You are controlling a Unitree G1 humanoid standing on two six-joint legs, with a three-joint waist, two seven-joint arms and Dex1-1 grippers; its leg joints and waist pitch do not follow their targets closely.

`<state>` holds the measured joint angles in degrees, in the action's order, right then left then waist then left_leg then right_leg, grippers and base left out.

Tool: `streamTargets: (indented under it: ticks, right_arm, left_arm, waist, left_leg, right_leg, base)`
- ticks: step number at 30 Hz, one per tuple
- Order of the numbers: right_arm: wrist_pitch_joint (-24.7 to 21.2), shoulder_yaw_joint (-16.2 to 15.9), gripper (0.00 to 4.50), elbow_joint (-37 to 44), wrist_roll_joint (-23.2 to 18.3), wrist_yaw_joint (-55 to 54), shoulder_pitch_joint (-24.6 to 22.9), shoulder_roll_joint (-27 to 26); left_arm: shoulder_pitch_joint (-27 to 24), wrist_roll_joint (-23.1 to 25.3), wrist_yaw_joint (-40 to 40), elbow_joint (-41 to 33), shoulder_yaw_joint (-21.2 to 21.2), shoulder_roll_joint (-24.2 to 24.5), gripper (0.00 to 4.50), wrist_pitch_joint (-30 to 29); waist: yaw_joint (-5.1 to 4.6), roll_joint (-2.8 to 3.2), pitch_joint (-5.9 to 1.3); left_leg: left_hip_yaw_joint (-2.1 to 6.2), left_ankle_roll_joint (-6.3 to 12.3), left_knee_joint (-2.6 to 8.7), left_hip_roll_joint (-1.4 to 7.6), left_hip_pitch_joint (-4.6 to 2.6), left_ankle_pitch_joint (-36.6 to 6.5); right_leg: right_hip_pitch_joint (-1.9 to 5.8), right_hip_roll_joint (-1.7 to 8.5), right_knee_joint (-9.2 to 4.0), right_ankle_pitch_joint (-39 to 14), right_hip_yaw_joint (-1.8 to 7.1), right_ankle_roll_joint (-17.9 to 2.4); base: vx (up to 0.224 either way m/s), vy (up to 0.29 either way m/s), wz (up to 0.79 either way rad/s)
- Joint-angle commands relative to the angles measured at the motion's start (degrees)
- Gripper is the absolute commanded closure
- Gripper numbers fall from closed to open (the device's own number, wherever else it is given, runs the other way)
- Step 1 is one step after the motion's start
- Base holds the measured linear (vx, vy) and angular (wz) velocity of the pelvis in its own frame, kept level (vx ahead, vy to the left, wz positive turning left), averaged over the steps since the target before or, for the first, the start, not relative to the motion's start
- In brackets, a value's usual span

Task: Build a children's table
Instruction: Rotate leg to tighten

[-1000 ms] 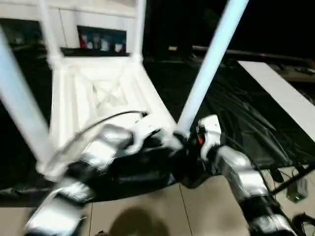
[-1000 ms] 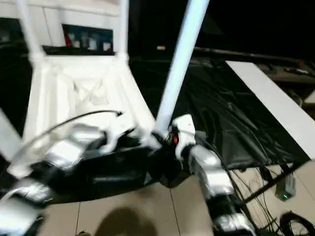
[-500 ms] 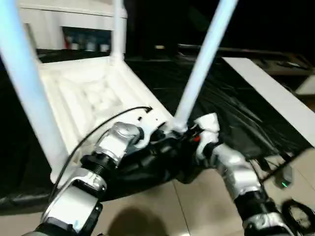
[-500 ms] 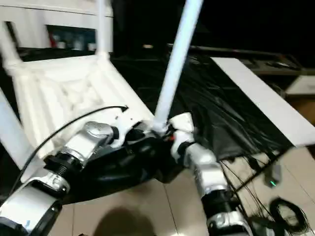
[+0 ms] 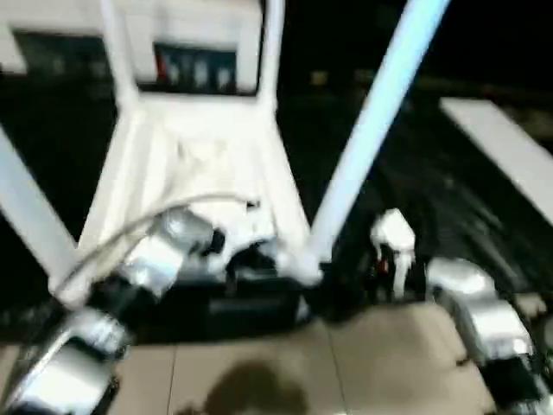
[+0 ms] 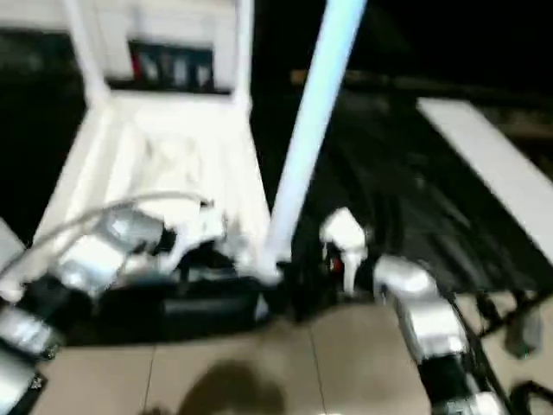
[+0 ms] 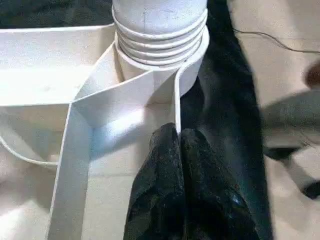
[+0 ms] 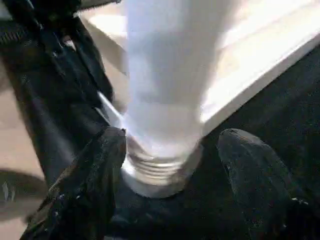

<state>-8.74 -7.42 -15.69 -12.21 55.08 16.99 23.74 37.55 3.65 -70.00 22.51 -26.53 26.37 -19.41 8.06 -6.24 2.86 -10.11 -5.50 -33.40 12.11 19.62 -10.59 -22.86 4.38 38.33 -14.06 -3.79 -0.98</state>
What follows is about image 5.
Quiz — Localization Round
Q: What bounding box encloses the white plastic table top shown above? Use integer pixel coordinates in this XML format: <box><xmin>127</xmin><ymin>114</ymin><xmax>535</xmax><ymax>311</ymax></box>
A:
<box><xmin>47</xmin><ymin>88</ymin><xmax>326</xmax><ymax>311</ymax></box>

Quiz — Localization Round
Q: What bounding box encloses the white plastic table leg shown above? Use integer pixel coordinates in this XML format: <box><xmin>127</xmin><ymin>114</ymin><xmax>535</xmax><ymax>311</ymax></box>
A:
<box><xmin>0</xmin><ymin>124</ymin><xmax>91</xmax><ymax>304</ymax></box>
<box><xmin>257</xmin><ymin>0</ymin><xmax>287</xmax><ymax>108</ymax></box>
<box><xmin>306</xmin><ymin>0</ymin><xmax>454</xmax><ymax>278</ymax></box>
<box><xmin>99</xmin><ymin>0</ymin><xmax>143</xmax><ymax>110</ymax></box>

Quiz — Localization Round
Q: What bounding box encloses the black plastic mat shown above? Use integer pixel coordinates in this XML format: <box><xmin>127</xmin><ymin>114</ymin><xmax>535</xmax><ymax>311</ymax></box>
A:
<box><xmin>0</xmin><ymin>64</ymin><xmax>553</xmax><ymax>342</ymax></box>

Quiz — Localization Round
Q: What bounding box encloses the white board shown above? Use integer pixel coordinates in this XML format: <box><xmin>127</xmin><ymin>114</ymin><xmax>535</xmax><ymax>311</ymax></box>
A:
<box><xmin>438</xmin><ymin>97</ymin><xmax>553</xmax><ymax>227</ymax></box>

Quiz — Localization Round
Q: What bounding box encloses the dark cabinet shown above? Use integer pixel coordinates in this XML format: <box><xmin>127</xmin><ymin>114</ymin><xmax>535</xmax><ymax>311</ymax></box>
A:
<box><xmin>263</xmin><ymin>0</ymin><xmax>553</xmax><ymax>94</ymax></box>

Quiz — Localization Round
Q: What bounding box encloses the white cabinet with glass doors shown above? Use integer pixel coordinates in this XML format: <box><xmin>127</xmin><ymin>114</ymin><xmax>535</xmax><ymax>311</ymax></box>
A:
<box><xmin>0</xmin><ymin>0</ymin><xmax>265</xmax><ymax>95</ymax></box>

